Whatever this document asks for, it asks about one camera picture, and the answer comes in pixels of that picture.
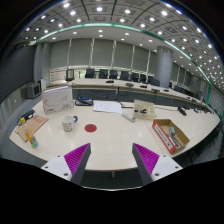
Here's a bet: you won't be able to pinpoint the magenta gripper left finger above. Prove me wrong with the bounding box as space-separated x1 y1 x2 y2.
42 143 91 185

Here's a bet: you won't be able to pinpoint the white paper sheets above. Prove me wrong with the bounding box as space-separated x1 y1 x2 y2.
93 101 122 114

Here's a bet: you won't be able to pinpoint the black office chair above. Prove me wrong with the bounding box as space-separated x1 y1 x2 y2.
120 71 129 81
85 69 95 78
109 70 118 79
99 69 108 79

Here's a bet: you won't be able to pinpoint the dark tray with items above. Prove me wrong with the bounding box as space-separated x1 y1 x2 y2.
75 97 93 106

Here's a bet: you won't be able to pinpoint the red round coaster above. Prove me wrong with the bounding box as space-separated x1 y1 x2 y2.
84 124 97 132

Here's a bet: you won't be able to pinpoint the colourful small bottle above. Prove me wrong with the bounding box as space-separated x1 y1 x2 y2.
25 129 38 148

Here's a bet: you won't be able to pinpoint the grey round column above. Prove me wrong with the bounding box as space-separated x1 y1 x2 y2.
156 46 173 88

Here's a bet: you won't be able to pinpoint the white mug with blue handle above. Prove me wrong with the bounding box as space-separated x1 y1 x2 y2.
61 115 78 132

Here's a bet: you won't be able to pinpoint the beige box with stapler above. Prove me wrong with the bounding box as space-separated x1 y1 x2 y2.
134 100 155 120

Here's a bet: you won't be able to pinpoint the white remote control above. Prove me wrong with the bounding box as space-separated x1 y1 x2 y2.
122 113 136 122

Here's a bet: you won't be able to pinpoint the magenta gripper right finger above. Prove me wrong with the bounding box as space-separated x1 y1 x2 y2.
132 143 182 185

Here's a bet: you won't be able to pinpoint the open red cardboard box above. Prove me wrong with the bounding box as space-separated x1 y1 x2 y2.
152 119 190 154

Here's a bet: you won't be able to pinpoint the white cardboard box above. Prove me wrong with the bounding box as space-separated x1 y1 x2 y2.
42 86 74 115

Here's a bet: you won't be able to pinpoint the black device with yellow tag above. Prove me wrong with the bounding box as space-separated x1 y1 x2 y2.
17 109 35 123

